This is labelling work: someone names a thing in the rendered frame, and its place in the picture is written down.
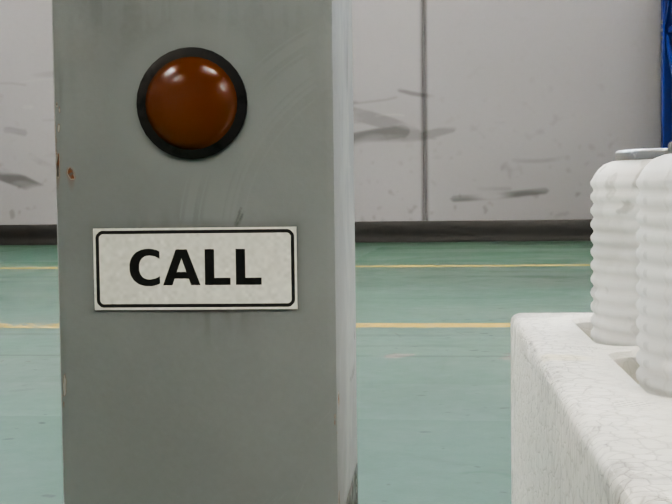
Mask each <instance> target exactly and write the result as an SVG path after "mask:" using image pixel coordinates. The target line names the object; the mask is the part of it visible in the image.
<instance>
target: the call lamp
mask: <svg viewBox="0 0 672 504"><path fill-rule="evenodd" d="M145 105H146V113H147V116H148V120H149V122H150V124H151V126H152V128H153V130H154V131H155V132H156V133H157V134H158V136H159V137H160V138H162V139H163V140H164V141H165V142H167V143H169V144H170V145H172V146H174V147H178V148H181V149H188V150H195V149H202V148H205V147H208V146H211V145H212V144H214V143H216V142H218V141H219V140H220V139H221V138H222V137H223V136H224V135H225V134H226V133H227V132H228V130H229V129H230V127H231V125H232V123H233V121H234V119H235V115H236V112H237V96H236V91H235V88H234V85H233V83H232V81H231V79H230V77H229V76H228V75H227V74H226V72H225V71H224V70H223V69H222V68H221V67H219V66H218V65H217V64H215V63H213V62H212V61H210V60H207V59H204V58H200V57H191V56H190V57H182V58H179V59H176V60H173V61H171V62H169V63H167V64H166V65H164V66H163V67H162V68H161V69H160V70H159V71H158V72H157V73H156V74H155V76H154V77H153V78H152V80H151V82H150V84H149V86H148V90H147V93H146V103H145Z"/></svg>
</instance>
